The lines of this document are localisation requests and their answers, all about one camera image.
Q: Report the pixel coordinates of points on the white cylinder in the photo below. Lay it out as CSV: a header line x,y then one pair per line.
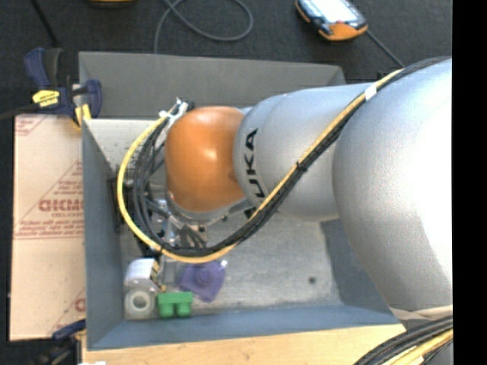
x,y
139,270

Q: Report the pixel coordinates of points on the purple plastic toy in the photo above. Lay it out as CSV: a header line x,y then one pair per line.
x,y
203,280

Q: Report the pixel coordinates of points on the grey metal bin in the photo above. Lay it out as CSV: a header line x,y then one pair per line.
x,y
274,272

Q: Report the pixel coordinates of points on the brown cardboard board red print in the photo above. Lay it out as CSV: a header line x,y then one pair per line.
x,y
45,264

